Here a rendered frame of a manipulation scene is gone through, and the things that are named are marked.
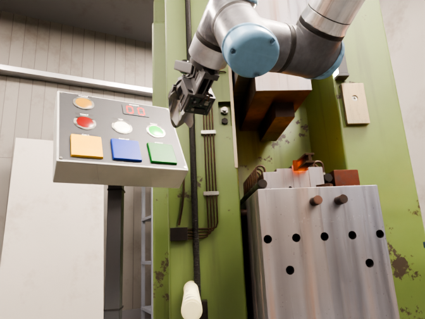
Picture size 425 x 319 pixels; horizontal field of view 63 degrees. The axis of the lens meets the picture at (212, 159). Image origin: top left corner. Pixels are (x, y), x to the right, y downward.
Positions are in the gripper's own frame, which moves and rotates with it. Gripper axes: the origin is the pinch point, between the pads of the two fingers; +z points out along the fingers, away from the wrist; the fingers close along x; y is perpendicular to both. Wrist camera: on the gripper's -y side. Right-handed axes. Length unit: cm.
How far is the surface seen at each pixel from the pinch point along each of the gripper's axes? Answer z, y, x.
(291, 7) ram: -23, -49, 49
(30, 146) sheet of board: 253, -241, -32
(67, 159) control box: 11.0, 6.2, -25.2
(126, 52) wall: 195, -389, 78
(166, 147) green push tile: 10.5, -0.9, 1.0
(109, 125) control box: 11.3, -8.4, -14.1
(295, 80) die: -8, -23, 48
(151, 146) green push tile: 10.4, -0.7, -3.5
